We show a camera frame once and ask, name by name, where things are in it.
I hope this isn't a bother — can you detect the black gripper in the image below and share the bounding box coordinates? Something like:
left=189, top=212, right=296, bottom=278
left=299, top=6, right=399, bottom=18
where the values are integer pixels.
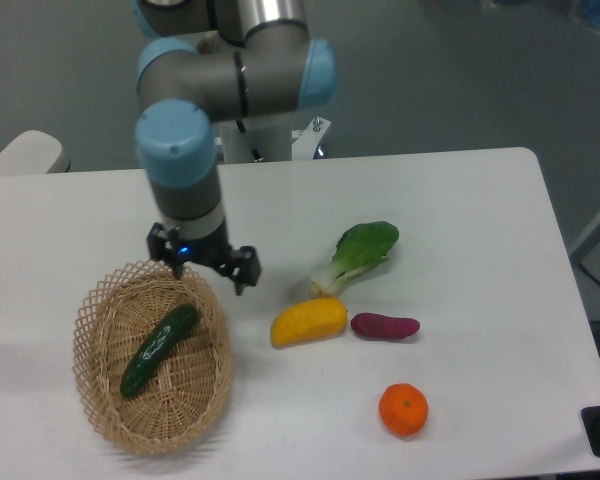
left=146, top=220, right=262, bottom=296

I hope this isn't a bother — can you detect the dark green cucumber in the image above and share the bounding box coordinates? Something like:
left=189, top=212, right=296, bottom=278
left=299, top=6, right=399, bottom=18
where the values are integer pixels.
left=119, top=304, right=199, bottom=399

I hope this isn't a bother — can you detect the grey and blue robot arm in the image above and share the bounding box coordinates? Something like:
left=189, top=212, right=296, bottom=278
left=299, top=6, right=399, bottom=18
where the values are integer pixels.
left=131, top=1, right=337, bottom=292

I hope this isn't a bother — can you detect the woven wicker basket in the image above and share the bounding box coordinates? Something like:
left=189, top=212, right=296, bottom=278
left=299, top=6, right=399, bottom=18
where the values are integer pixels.
left=73, top=261, right=232, bottom=455

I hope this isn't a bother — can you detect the yellow mango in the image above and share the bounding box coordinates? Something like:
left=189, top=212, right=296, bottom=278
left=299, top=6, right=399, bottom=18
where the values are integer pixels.
left=270, top=297, right=348, bottom=348

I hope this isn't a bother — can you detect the green bok choy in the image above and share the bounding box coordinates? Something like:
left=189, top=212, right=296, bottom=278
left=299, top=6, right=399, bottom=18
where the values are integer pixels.
left=310, top=221, right=400, bottom=297

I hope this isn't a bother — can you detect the purple sweet potato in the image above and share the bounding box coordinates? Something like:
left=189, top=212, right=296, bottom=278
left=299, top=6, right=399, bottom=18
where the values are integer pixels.
left=350, top=312, right=421, bottom=341

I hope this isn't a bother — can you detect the white chair armrest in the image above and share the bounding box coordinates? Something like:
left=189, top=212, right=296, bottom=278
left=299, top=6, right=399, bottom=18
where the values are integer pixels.
left=0, top=130, right=71, bottom=177

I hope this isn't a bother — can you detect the orange tangerine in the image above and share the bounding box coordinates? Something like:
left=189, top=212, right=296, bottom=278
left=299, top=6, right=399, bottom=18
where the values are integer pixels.
left=378, top=383, right=429, bottom=437

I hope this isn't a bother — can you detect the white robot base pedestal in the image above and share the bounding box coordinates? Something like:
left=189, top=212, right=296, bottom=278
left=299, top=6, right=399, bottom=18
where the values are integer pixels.
left=215, top=115, right=332, bottom=164

